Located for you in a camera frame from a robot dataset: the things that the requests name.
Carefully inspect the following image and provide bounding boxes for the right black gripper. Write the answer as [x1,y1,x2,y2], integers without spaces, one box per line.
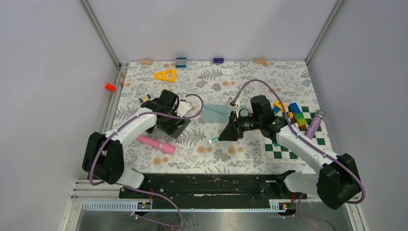
[219,111,263,141]

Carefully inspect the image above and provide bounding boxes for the blue lego brick stack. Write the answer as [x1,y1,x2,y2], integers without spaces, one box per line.
[175,57,187,68]

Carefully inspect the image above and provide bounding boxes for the orange red cap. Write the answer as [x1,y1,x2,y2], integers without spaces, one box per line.
[104,83,116,92]

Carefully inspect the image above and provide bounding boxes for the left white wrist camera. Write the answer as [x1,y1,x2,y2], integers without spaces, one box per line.
[176,100,192,117]

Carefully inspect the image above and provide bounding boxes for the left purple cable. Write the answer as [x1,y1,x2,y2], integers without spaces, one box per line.
[89,93,204,228]

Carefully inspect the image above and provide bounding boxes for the grey lego baseplate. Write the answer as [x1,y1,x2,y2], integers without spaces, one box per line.
[153,119,191,139]

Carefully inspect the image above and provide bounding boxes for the rainbow lego brick stack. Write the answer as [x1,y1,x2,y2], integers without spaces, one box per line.
[289,103,307,127]

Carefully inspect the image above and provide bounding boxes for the green white glue stick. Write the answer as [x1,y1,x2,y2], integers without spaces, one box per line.
[208,137,219,143]

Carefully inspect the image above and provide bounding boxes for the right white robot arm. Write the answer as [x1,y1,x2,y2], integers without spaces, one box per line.
[218,95,366,209]

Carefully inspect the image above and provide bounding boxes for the wooden cylinder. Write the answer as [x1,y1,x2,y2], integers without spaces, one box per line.
[253,59,269,66]
[140,59,153,65]

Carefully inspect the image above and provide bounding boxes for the dark purple lego brick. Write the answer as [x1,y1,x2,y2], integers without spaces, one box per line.
[213,58,224,64]

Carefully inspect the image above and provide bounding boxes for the yellow triangle toy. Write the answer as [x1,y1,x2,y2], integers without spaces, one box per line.
[154,69,176,83]

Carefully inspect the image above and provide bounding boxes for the green white chessboard mat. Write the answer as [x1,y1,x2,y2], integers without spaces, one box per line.
[259,104,332,164]

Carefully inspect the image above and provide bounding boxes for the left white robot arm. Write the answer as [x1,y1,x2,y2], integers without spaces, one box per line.
[82,90,192,198]

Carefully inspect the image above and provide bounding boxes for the light blue envelope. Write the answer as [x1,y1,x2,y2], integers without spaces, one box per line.
[203,104,236,123]

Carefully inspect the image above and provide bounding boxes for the wooden toy car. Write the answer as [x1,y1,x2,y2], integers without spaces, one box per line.
[139,94,152,103]

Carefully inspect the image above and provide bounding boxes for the left wooden cylinder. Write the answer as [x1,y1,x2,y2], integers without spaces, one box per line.
[140,59,153,65]

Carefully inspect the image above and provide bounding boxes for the right wooden cylinder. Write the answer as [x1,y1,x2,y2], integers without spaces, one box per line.
[253,59,269,66]

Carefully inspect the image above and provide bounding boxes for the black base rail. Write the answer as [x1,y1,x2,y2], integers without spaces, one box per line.
[118,172,308,209]

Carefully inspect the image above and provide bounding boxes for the floral table mat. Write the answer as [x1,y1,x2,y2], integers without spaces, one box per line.
[113,61,318,174]

